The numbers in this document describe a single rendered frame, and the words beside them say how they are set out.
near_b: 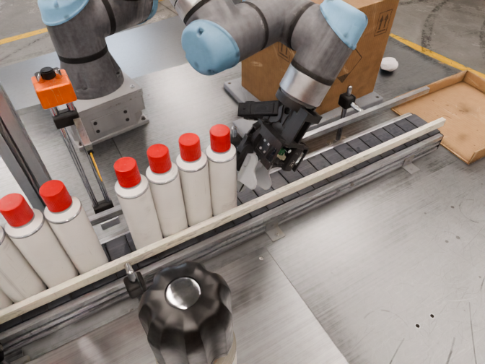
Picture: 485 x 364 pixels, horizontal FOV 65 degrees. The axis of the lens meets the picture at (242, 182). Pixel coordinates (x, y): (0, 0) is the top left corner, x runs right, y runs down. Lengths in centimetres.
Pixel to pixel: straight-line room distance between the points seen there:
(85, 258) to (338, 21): 52
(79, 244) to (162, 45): 95
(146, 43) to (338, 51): 97
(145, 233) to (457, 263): 59
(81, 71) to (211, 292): 76
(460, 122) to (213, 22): 81
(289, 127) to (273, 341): 33
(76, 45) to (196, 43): 47
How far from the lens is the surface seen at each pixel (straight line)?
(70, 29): 96
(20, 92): 133
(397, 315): 75
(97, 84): 100
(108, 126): 102
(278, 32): 62
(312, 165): 86
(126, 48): 145
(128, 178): 57
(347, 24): 60
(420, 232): 87
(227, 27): 55
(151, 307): 33
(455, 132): 115
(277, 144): 61
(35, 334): 75
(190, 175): 62
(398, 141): 92
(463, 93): 132
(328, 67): 60
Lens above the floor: 147
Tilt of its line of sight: 47 degrees down
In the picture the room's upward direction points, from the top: straight up
